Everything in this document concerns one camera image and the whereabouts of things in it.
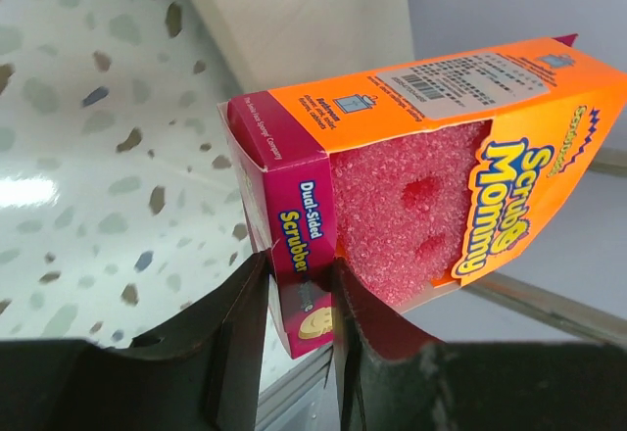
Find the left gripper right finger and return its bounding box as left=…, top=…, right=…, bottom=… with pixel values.
left=331, top=259, right=442, bottom=430

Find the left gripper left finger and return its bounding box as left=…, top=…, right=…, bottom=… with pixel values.
left=131, top=254, right=269, bottom=426

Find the pink Scrub Mommy box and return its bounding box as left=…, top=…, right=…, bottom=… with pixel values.
left=218, top=36, right=626, bottom=358

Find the white two-tier shelf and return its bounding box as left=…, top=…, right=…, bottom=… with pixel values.
left=191, top=0, right=414, bottom=92

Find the aluminium frame rail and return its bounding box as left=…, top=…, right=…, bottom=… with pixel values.
left=256, top=148, right=626, bottom=430

